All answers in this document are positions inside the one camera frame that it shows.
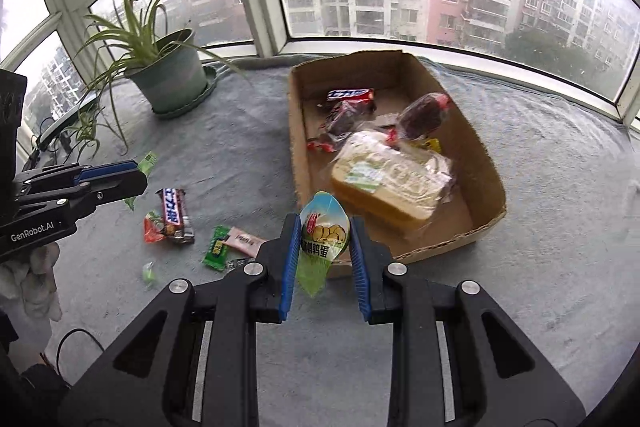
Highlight green candy packet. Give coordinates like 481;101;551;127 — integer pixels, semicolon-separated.
202;225;230;272

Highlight blue egg roll packet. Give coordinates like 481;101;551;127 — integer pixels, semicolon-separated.
296;191;350;297

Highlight orange red snack bag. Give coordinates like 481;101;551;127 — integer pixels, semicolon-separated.
143;211;165;244

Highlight small green candy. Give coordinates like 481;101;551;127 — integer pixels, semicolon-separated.
141;261;156;285

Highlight red stick snack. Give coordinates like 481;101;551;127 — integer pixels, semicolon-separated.
306;138;340;154

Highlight dark patterned snack packet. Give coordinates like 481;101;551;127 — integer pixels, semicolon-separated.
319;101;375;143

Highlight dark meat snack packet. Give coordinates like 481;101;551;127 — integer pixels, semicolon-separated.
395;92;451;141

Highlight white gloved left hand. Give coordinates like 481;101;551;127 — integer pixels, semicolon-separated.
1;243;62;322

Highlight pink snack sachet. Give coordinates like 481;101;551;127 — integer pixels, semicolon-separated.
222;227;266;259

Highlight wrapped bread loaf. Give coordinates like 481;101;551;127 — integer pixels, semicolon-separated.
330;129;454;232

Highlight green plant pot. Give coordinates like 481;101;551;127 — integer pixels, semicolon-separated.
125;29;207;112

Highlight cardboard box tray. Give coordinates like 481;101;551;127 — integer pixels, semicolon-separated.
288;51;506;265

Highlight green pot saucer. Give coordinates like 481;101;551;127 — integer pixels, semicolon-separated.
153;64;218;120

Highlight grey table cloth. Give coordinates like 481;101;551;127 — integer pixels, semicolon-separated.
46;58;639;426

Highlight black cable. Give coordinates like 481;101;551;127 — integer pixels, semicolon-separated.
38;326;108;377

